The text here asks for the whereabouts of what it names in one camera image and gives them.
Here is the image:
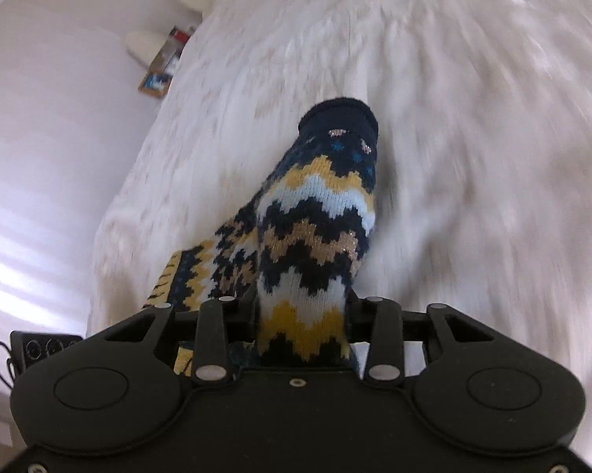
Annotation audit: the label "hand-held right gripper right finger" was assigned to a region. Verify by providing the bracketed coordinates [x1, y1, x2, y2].
[346, 292, 494, 387]

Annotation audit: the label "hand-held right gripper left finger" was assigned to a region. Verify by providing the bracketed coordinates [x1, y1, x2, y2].
[103, 296, 257, 388]

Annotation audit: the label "zigzag patterned knit sweater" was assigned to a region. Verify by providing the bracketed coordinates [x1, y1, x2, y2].
[147, 99, 380, 376]

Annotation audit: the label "white fuzzy bed blanket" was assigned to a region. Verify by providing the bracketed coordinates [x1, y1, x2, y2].
[86, 0, 592, 459]

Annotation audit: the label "colourful boxes beside bed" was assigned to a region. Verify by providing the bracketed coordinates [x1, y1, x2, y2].
[137, 24, 199, 97]

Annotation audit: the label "black cable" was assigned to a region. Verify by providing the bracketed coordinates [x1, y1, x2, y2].
[0, 339, 20, 387]

